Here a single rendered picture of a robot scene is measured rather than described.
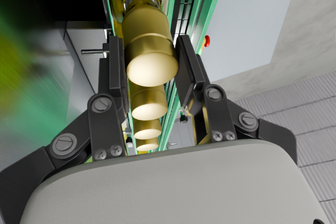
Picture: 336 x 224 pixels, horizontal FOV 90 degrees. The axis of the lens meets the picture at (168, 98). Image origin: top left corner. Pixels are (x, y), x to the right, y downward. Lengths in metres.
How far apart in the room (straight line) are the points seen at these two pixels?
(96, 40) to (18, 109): 0.29
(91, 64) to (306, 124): 3.41
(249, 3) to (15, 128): 0.87
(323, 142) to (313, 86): 0.98
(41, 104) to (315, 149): 3.47
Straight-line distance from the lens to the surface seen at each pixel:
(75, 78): 0.46
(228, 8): 0.87
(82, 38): 0.46
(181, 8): 0.42
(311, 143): 3.52
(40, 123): 0.24
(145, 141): 0.25
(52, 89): 0.27
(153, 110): 0.15
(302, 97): 3.78
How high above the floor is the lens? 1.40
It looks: 30 degrees down
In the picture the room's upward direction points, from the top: 168 degrees clockwise
